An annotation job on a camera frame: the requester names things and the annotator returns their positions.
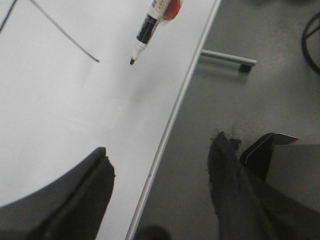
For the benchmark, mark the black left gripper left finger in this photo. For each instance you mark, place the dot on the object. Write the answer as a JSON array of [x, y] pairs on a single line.
[[70, 208]]

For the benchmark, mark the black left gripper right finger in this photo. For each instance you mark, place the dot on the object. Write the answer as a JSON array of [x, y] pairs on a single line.
[[249, 209]]

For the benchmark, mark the black and white whiteboard marker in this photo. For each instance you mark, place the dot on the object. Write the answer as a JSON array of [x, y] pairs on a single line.
[[159, 11]]

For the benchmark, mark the white whiteboard with metal frame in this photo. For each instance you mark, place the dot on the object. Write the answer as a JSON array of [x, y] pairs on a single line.
[[67, 87]]

